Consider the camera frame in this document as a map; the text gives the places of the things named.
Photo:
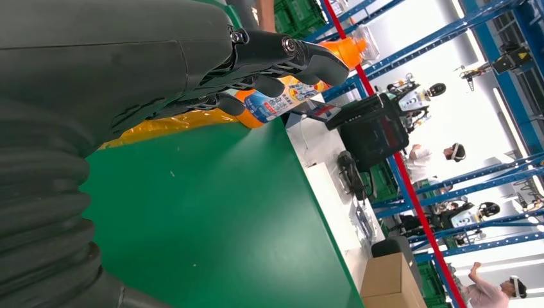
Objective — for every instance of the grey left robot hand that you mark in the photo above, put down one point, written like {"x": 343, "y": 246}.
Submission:
{"x": 106, "y": 55}

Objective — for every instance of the yellow taped cardboard sheet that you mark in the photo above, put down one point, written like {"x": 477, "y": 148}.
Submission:
{"x": 170, "y": 125}

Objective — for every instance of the green plastic crate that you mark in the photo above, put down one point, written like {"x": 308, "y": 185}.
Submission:
{"x": 431, "y": 285}
{"x": 384, "y": 183}
{"x": 297, "y": 17}

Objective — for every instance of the black tablet on stand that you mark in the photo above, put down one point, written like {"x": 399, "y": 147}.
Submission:
{"x": 324, "y": 112}

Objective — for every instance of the white desk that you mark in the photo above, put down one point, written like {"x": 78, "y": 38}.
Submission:
{"x": 323, "y": 148}

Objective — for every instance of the black handheld controller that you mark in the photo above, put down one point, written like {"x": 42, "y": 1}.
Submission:
{"x": 350, "y": 176}

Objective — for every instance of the black office chair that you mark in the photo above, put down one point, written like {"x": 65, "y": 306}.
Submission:
{"x": 374, "y": 131}

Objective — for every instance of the white humanoid robot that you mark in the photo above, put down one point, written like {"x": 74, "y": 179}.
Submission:
{"x": 414, "y": 100}
{"x": 467, "y": 219}

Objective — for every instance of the red pole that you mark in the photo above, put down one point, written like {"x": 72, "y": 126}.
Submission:
{"x": 408, "y": 183}

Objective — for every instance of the person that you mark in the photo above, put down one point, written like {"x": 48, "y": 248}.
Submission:
{"x": 425, "y": 163}
{"x": 488, "y": 293}

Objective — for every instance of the blue steel rack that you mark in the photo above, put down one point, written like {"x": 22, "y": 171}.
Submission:
{"x": 467, "y": 25}

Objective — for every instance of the brown cardboard box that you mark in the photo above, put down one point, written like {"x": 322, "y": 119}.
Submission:
{"x": 391, "y": 282}

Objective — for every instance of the black and yellow device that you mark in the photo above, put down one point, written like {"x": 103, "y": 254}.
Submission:
{"x": 512, "y": 59}

